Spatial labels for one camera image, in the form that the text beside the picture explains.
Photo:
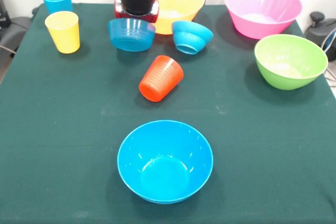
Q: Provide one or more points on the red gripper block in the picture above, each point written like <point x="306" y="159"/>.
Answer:
<point x="119" y="12"/>

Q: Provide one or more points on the medium translucent blue bowl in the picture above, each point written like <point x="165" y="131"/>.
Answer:
<point x="131" y="36"/>

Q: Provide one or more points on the small cyan plastic bowl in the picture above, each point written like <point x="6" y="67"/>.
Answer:
<point x="190" y="37"/>

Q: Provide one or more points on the red-orange plastic cup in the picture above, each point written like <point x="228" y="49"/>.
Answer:
<point x="161" y="79"/>

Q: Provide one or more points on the large blue plastic bowl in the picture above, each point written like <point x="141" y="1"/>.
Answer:
<point x="165" y="166"/>

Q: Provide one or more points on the yellow plastic cup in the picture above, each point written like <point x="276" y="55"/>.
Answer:
<point x="63" y="30"/>

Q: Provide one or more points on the orange plastic bowl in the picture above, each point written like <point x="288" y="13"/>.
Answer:
<point x="178" y="1"/>

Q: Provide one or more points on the magenta pink plastic bowl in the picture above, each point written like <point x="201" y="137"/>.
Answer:
<point x="262" y="24"/>

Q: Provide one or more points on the dark green tablecloth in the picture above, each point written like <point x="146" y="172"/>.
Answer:
<point x="78" y="155"/>

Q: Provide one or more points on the lime green plastic bowl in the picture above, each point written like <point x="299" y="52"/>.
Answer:
<point x="288" y="64"/>

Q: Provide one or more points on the gray pedestal foot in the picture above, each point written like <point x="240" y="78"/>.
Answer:
<point x="319" y="35"/>
<point x="15" y="30"/>

